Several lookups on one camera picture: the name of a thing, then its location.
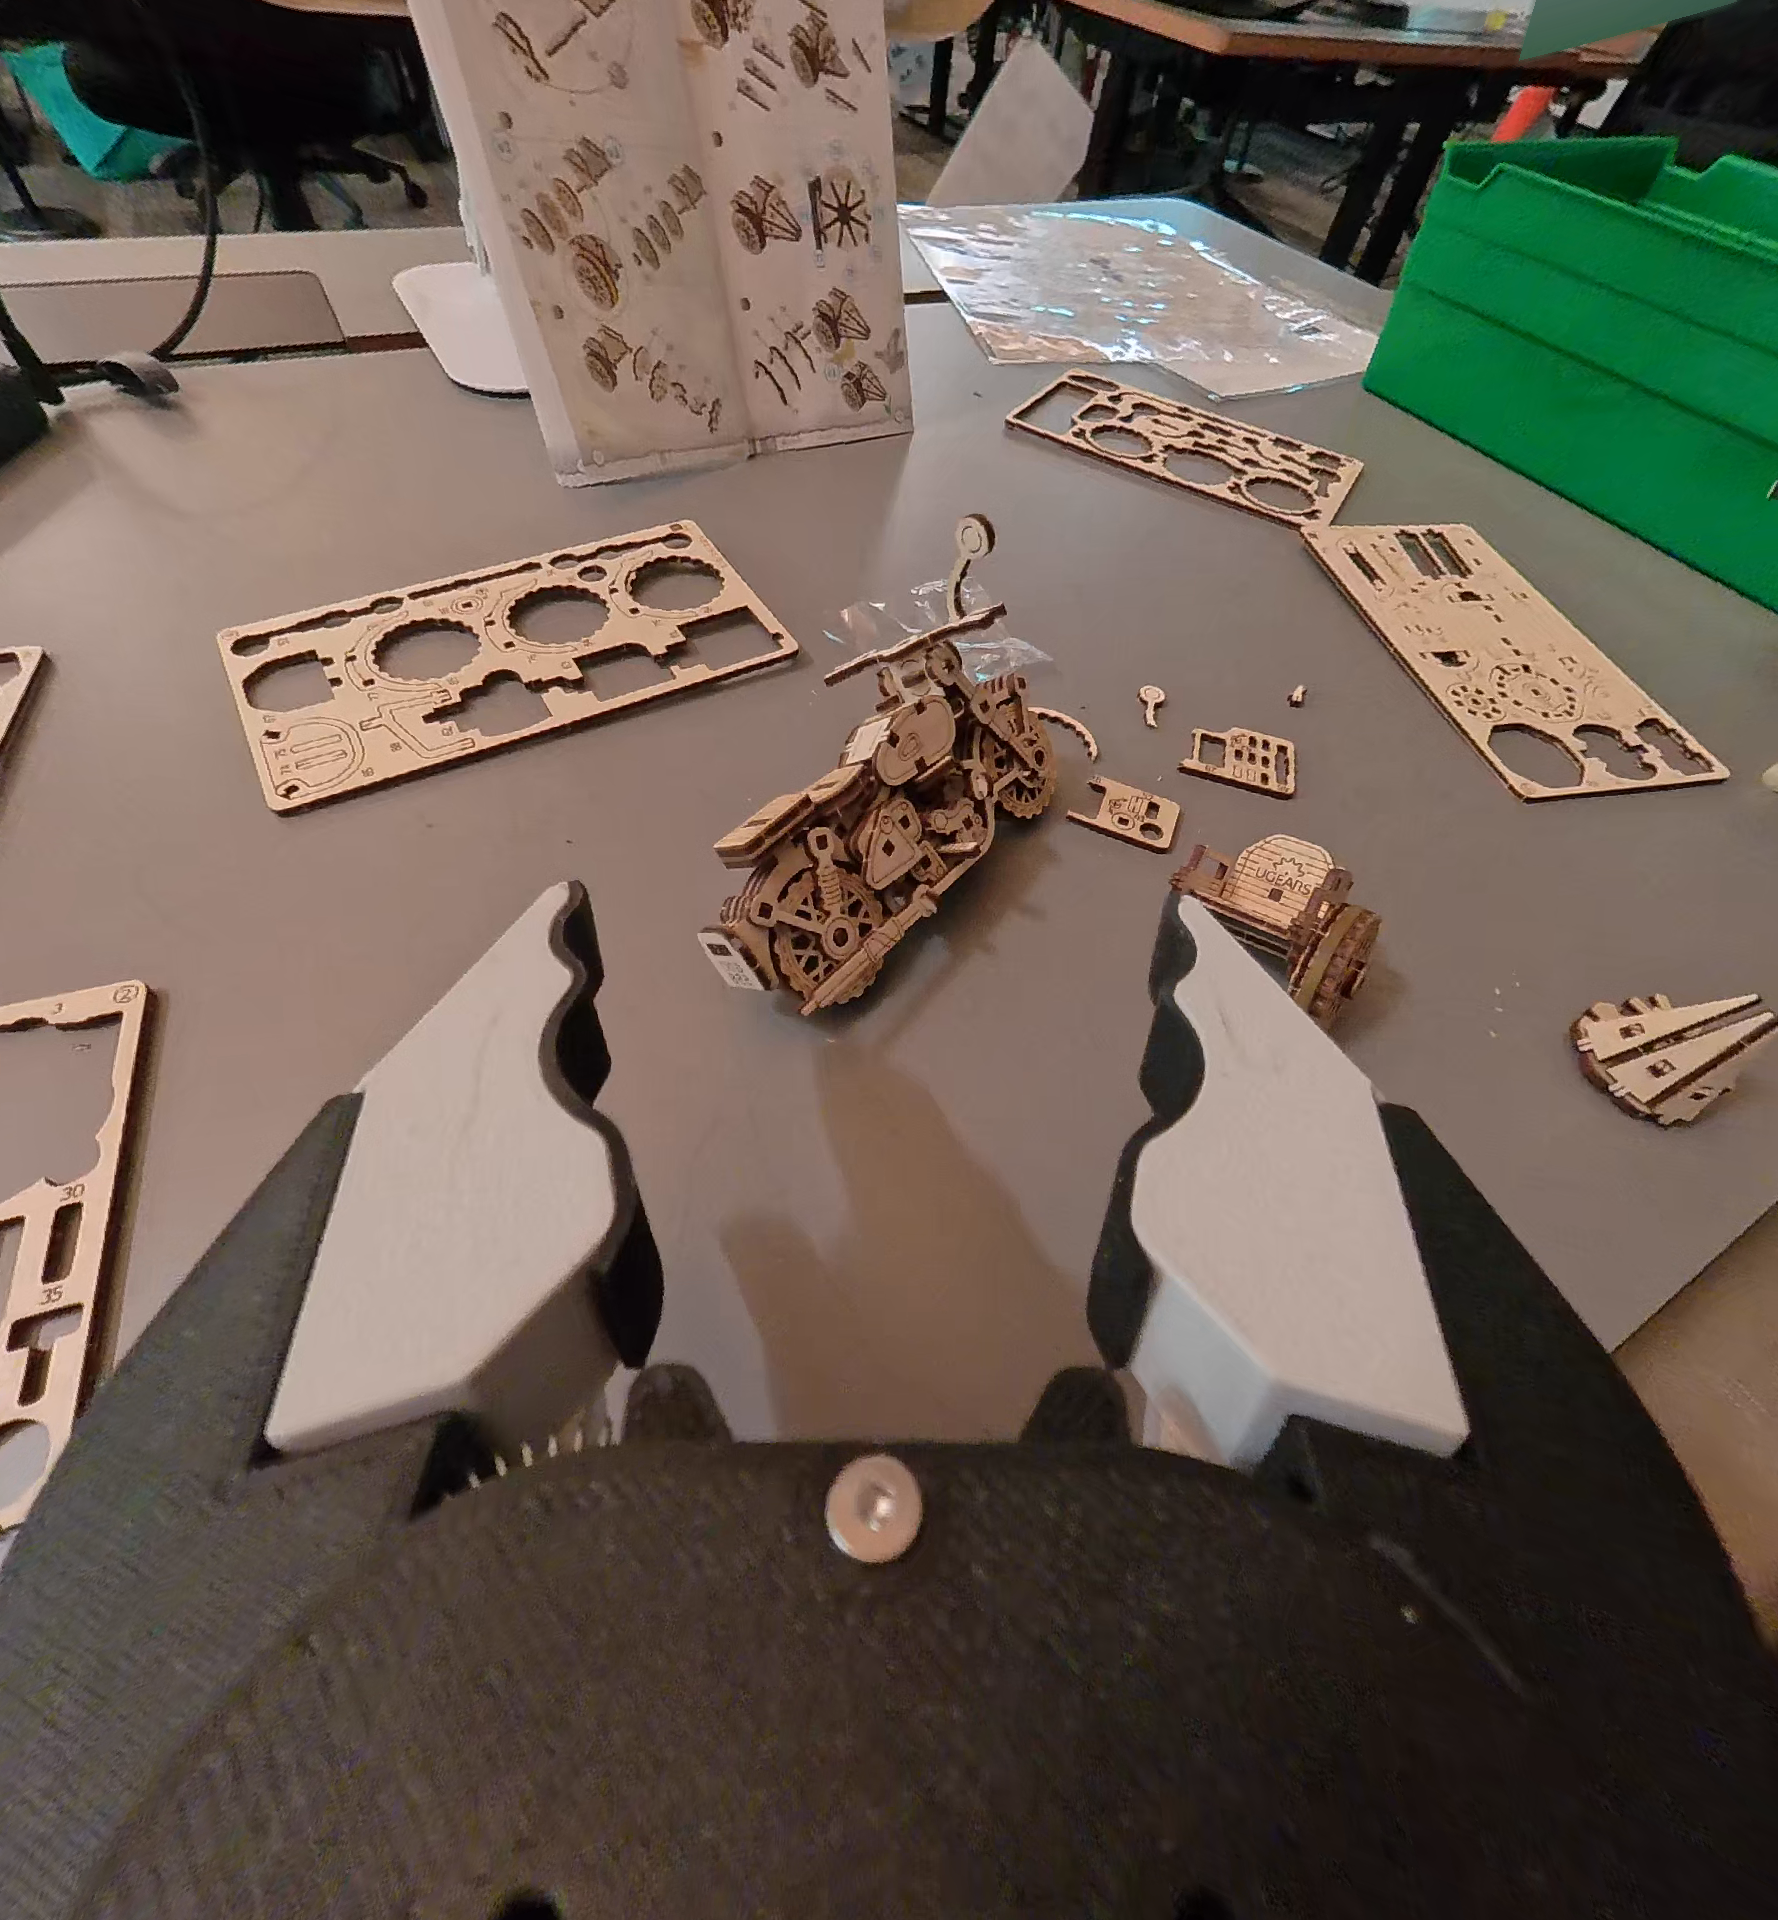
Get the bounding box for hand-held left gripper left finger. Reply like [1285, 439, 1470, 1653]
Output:
[262, 883, 669, 1458]

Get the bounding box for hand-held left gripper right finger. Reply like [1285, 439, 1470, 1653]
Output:
[1086, 894, 1475, 1473]

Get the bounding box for wooden parts sheet with gears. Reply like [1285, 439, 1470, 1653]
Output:
[1298, 522, 1732, 807]

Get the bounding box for cone-shaped wooden wheel assembly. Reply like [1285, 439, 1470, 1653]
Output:
[1566, 991, 1778, 1130]

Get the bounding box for grey desk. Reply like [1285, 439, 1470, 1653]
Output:
[0, 198, 1778, 1653]

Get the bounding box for brown wooden desk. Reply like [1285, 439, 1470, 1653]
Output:
[1046, 0, 1671, 289]

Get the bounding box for white desk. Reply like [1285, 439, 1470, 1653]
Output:
[0, 225, 473, 373]

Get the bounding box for green plastic bin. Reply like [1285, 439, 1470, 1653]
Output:
[1360, 134, 1778, 625]

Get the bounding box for wooden sidecar model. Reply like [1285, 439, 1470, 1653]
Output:
[1167, 831, 1383, 1033]

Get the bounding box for black office chair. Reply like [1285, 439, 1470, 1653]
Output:
[18, 0, 433, 235]
[1615, 0, 1778, 174]

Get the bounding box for person's beige pants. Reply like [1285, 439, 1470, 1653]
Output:
[1611, 1200, 1778, 1518]

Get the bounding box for wooden motorcycle model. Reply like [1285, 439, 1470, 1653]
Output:
[712, 512, 1060, 1022]

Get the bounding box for small clear plastic bag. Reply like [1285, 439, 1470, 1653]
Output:
[828, 574, 1060, 684]

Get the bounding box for clear plastic sleeve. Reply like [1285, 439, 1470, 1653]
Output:
[900, 198, 1394, 404]

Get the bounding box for white monitor stand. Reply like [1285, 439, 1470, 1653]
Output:
[390, 255, 549, 401]

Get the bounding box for translucent white sheet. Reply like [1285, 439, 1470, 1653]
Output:
[921, 33, 1097, 213]

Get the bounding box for instruction booklet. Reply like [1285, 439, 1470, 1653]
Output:
[408, 0, 915, 493]

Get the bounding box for teal cloth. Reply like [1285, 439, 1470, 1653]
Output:
[48, 82, 198, 180]

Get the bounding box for small wooden frame with holes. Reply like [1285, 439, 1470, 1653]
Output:
[1063, 770, 1186, 857]

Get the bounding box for slotted small wooden frame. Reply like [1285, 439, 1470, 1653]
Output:
[1175, 724, 1299, 796]

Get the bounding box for black cable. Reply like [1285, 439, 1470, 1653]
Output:
[0, 0, 220, 404]

